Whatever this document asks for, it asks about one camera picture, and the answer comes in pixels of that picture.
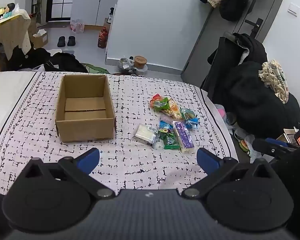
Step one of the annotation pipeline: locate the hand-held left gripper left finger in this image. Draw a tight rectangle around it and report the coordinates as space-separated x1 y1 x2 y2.
20 147 116 200

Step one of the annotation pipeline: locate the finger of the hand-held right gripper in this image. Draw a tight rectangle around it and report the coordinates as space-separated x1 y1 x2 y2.
272 140 299 151
252 137 296 158

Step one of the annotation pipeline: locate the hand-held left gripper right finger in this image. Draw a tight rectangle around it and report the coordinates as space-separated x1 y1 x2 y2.
181 147 283 200

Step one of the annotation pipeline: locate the brown cardboard box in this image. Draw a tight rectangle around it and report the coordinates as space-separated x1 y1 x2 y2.
54 74 117 143

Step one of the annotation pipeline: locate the purple white snack packet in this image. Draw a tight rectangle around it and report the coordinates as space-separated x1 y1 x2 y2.
172 120 195 154

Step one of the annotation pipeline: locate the dark green snack packet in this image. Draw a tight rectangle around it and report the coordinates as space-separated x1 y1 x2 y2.
163 133 180 150

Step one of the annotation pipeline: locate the clear green snack packet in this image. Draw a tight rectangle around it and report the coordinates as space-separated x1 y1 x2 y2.
180 107 196 120

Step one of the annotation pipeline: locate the small blue snack packet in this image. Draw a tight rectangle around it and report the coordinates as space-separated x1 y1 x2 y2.
159 120 175 133

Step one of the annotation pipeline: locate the orange cracker packet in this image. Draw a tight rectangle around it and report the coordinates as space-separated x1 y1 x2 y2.
165 99 183 120

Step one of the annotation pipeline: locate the white barcode snack packet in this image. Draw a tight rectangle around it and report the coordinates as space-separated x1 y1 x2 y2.
134 123 158 145

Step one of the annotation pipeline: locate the orange red snack packet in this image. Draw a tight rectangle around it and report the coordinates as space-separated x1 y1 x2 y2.
150 94 167 111

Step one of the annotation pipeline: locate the small brown open box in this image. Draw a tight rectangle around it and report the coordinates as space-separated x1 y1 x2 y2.
276 128 300 144

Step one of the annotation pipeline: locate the burger toy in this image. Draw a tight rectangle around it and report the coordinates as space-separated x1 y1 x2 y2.
239 139 251 153

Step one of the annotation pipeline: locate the black fleece jacket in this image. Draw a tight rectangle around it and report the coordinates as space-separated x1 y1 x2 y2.
225 61 300 139

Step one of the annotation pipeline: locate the clear plastic container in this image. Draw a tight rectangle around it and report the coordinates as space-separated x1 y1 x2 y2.
225 112 238 128

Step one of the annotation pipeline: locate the pink grey plush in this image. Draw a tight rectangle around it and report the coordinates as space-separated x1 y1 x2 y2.
214 104 227 120

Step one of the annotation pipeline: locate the white black-patterned blanket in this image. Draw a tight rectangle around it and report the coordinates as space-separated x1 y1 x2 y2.
0 71 239 198

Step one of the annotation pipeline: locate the beige knitted cloth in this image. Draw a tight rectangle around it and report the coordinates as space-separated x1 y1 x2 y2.
258 59 290 105

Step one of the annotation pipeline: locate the green rug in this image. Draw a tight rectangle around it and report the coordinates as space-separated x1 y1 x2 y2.
80 63 110 74

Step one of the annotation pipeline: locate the black chair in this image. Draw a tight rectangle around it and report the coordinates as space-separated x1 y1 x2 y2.
200 37 240 100

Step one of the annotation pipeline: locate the pile of black clothes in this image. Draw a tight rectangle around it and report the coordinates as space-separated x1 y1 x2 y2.
6 47 88 73

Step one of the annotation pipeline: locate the grey plastic bag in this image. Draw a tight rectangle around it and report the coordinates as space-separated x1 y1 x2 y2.
117 57 135 75

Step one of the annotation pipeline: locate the black jacket white lining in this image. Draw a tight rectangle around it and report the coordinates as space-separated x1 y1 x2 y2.
207 32 268 67

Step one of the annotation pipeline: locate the white bed sheet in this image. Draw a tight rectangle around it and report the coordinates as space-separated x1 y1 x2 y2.
0 71 37 143

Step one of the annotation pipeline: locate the brown round tub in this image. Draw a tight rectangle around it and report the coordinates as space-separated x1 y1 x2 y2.
133 55 147 68

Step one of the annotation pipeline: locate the red oil bottle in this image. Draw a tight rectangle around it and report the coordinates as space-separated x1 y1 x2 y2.
97 27 108 49

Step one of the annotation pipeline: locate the grey door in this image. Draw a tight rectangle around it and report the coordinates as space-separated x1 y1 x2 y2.
181 0 290 80

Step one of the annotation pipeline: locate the open cardboard box with tissue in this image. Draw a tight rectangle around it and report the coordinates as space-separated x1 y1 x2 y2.
31 29 49 49

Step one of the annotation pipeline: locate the pack of water bottles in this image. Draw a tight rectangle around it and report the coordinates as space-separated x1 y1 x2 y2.
70 19 85 34

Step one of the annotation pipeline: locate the small table with cloth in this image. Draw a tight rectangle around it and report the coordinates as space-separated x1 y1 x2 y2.
0 9 32 60

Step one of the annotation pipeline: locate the hanging black jacket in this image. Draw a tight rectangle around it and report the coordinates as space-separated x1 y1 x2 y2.
199 0 263 22

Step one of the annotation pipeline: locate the white kitchen cabinet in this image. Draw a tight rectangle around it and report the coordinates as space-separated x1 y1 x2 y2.
70 0 121 27

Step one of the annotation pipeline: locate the black-framed glass door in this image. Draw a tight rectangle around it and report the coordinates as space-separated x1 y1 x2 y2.
45 0 78 22

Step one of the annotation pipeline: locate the black door handle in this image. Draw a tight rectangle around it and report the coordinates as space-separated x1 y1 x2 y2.
245 18 263 39

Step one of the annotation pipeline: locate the white light switch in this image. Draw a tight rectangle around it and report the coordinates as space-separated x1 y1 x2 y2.
287 2 300 17

